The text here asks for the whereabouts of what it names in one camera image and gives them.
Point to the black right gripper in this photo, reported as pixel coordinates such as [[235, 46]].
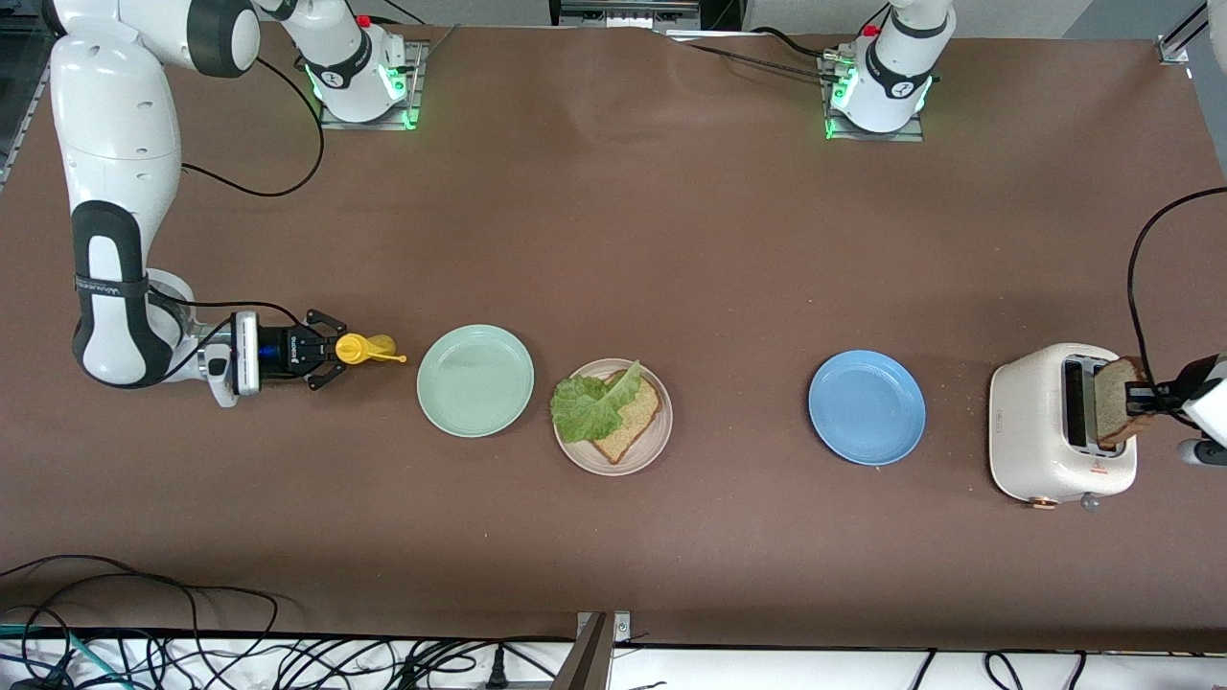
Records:
[[279, 350]]

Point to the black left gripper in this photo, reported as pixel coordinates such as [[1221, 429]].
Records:
[[1171, 394]]

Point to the brown bread slice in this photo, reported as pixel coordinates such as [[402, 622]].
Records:
[[637, 417], [1112, 402]]

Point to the yellow mustard squeeze bottle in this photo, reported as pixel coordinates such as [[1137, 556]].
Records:
[[369, 348]]

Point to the green lettuce leaf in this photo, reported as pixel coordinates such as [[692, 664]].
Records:
[[585, 407]]

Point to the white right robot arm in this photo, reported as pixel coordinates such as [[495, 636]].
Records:
[[115, 144]]

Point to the mint green plate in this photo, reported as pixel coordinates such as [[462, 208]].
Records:
[[475, 380]]

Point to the beige plate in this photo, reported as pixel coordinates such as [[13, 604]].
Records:
[[575, 458]]

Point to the blue plate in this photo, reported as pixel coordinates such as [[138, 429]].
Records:
[[867, 407]]

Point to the white two-slot toaster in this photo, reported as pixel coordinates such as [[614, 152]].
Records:
[[1030, 441]]

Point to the black power plug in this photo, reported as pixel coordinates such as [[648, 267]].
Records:
[[497, 671]]

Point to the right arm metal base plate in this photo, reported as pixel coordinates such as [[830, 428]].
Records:
[[417, 77]]

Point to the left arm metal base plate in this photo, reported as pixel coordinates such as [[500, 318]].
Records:
[[920, 129]]

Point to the aluminium profile post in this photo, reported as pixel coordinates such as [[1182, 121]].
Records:
[[1184, 34]]

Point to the aluminium frame rail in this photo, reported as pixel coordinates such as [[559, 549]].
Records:
[[34, 101]]

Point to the grey metal bracket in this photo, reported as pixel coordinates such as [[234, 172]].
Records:
[[590, 661]]

